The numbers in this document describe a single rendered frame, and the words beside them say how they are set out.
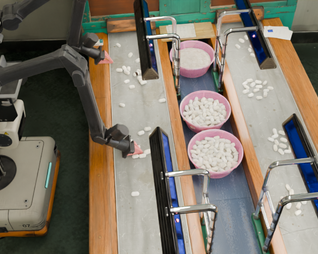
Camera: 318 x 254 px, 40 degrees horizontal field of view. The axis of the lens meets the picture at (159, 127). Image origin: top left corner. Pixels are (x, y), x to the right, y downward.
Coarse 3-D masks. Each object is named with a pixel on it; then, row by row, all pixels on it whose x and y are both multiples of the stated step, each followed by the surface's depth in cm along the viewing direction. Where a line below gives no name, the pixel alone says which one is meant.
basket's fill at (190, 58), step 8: (184, 48) 268; (192, 48) 268; (184, 56) 263; (192, 56) 262; (200, 56) 262; (208, 56) 262; (184, 64) 258; (192, 64) 258; (200, 64) 257; (208, 64) 258
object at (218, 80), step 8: (232, 32) 216; (216, 40) 239; (224, 40) 220; (216, 48) 243; (224, 48) 224; (216, 56) 245; (224, 56) 227; (216, 64) 251; (224, 64) 232; (216, 72) 256; (216, 80) 251; (216, 88) 251
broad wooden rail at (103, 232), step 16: (96, 80) 246; (96, 96) 238; (96, 144) 216; (96, 160) 210; (112, 160) 211; (96, 176) 203; (112, 176) 205; (96, 192) 198; (112, 192) 199; (96, 208) 192; (112, 208) 193; (96, 224) 187; (112, 224) 188; (96, 240) 182; (112, 240) 182
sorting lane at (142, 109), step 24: (120, 48) 268; (120, 72) 254; (120, 96) 241; (144, 96) 241; (120, 120) 229; (144, 120) 229; (168, 120) 228; (144, 144) 218; (120, 168) 209; (144, 168) 209; (120, 192) 200; (144, 192) 200; (120, 216) 192; (144, 216) 192; (120, 240) 185; (144, 240) 184
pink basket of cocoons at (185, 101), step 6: (204, 90) 238; (186, 96) 235; (192, 96) 238; (198, 96) 240; (216, 96) 237; (222, 96) 235; (186, 102) 237; (222, 102) 236; (228, 102) 232; (180, 108) 230; (228, 108) 231; (228, 114) 228; (186, 120) 224; (192, 126) 226; (198, 126) 221; (204, 126) 221; (210, 126) 221; (216, 126) 222; (198, 132) 229
